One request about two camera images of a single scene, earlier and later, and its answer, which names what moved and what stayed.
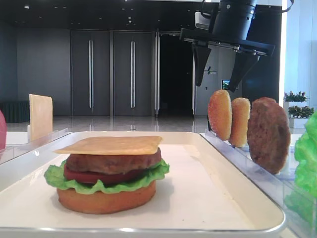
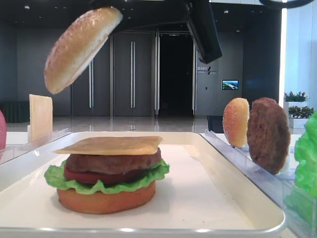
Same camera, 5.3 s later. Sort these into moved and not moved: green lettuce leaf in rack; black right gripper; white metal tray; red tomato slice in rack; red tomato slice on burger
Moved: black right gripper
Not moved: red tomato slice on burger; white metal tray; green lettuce leaf in rack; red tomato slice in rack
